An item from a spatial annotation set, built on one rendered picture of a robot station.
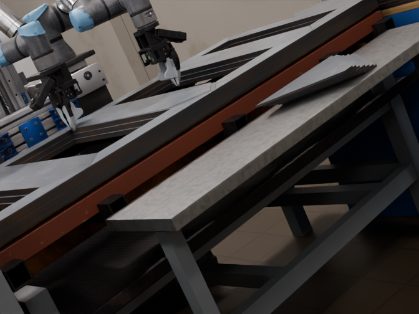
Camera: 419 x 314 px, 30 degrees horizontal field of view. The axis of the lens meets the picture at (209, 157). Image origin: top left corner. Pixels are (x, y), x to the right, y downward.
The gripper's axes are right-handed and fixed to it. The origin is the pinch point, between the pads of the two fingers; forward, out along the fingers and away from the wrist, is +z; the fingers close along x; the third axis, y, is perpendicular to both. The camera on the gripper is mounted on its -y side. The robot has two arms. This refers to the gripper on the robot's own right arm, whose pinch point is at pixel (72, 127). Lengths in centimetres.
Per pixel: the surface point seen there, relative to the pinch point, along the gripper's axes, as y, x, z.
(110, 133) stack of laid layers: -0.3, -20.7, 4.0
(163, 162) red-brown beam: -15, -62, 10
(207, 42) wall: 307, 287, 36
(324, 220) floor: 90, 4, 87
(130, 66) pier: 293, 387, 34
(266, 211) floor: 100, 48, 87
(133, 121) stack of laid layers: 1.1, -33.0, 2.1
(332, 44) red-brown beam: 61, -62, 8
